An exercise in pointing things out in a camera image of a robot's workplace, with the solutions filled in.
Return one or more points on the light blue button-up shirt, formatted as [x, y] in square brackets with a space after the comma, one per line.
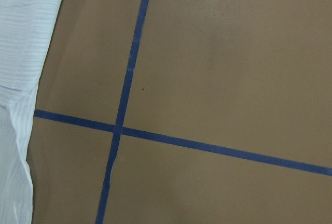
[26, 30]

